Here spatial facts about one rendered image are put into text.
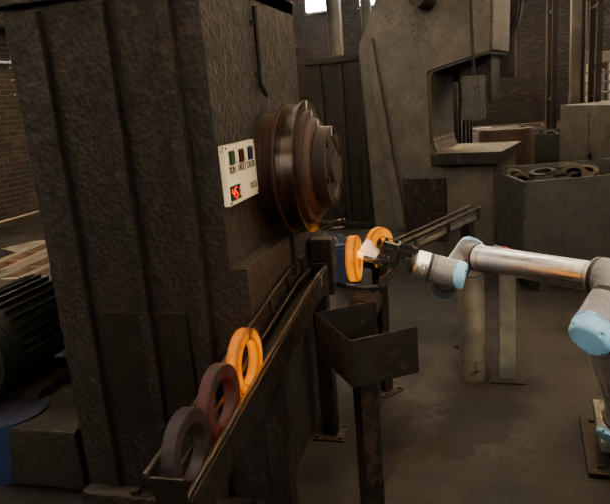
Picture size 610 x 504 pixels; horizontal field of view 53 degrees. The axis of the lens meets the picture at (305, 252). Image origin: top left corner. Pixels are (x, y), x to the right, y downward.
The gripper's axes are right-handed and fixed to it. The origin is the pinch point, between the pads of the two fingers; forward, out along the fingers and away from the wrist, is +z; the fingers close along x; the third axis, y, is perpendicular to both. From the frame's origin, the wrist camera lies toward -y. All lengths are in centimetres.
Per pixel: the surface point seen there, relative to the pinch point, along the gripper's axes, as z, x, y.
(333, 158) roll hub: 16.7, -15.8, 26.7
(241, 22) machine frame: 53, -3, 64
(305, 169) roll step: 22.6, -2.2, 22.9
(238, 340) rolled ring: 17, 57, -14
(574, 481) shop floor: -92, -7, -61
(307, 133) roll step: 25.6, -7.6, 34.0
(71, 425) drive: 86, 20, -87
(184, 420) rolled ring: 15, 91, -18
